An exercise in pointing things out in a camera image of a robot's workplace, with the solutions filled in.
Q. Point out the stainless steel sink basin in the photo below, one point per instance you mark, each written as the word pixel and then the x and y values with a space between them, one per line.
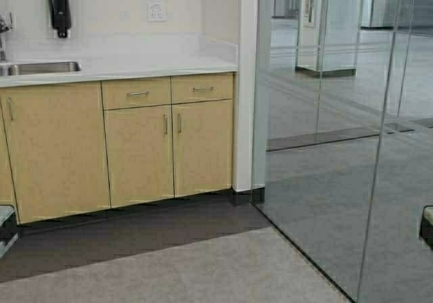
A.
pixel 39 68

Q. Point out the robot base right corner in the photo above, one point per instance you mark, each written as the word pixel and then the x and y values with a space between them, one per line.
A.
pixel 425 230

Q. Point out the glass partition wall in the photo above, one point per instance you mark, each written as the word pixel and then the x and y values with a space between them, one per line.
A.
pixel 343 140

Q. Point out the chrome sink faucet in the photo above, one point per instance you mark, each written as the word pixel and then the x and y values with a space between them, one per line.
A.
pixel 5 27

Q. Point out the right wood cabinet door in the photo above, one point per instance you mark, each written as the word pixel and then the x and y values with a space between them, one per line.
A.
pixel 203 146

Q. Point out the robot base left corner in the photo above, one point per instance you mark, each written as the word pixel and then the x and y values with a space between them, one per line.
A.
pixel 9 228

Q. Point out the black wall soap dispenser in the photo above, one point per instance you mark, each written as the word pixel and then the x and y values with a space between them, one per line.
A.
pixel 60 17

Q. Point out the light wood sink cabinet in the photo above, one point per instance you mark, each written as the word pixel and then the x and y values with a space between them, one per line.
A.
pixel 55 136

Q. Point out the wood cabinet door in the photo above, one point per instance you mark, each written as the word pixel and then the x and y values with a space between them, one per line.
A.
pixel 203 146
pixel 140 155

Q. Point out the left wood cabinet door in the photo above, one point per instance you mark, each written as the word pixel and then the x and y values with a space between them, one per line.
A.
pixel 140 155

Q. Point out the white wall power outlet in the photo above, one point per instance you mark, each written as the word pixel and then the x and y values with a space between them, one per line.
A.
pixel 156 11

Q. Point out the right wood drawer front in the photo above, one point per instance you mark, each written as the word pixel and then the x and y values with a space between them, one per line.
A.
pixel 202 87

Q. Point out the left wood drawer front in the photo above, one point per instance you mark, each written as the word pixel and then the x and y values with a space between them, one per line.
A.
pixel 134 93

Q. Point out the wood drawer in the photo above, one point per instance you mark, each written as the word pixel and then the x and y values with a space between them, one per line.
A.
pixel 202 87
pixel 134 93

